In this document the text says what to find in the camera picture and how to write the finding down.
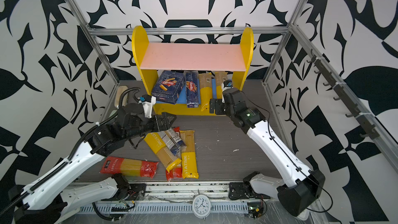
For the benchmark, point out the blue Barilla pasta box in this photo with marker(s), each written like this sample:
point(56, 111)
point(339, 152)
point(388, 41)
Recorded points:
point(168, 87)

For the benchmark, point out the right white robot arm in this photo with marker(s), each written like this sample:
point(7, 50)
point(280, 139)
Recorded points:
point(299, 186)

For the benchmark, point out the yellow wooden shelf unit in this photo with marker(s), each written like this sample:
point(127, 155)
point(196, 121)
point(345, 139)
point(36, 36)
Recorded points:
point(149, 77)

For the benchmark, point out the yellow spaghetti bag with barcode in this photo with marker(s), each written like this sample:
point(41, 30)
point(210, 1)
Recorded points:
point(220, 78)

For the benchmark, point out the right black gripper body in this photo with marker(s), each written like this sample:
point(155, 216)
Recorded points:
point(222, 108)

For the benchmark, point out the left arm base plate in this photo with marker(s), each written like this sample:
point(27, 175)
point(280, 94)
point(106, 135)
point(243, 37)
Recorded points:
point(135, 191)

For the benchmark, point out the blue Barilla spaghetti bag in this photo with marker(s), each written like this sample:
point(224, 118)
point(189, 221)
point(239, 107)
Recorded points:
point(192, 86)

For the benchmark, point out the plain yellow spaghetti bag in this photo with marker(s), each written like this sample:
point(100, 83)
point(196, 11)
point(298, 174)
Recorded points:
point(205, 90)

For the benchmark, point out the white slotted cable duct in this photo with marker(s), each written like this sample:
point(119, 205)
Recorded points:
point(173, 208)

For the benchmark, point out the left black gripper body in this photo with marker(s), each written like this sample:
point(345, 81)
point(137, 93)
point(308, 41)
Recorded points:
point(144, 124)

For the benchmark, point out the black wall hook rail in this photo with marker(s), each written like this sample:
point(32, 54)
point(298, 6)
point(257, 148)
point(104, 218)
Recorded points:
point(345, 94)

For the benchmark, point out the clear blue label noodle pack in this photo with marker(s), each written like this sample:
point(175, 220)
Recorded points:
point(172, 140)

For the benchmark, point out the beige zipper case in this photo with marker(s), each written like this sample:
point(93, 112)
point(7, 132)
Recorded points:
point(120, 90)

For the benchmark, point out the round white alarm clock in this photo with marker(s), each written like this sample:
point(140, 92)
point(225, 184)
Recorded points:
point(201, 206)

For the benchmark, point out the yellow Pastatime spaghetti bag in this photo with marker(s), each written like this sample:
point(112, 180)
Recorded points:
point(188, 155)
point(163, 153)

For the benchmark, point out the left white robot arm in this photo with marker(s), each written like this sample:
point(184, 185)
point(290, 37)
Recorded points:
point(46, 199)

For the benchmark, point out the blue lower shelf board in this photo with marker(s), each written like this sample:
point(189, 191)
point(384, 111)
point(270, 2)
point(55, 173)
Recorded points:
point(182, 98)

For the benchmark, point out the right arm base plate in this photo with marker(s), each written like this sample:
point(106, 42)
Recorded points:
point(241, 190)

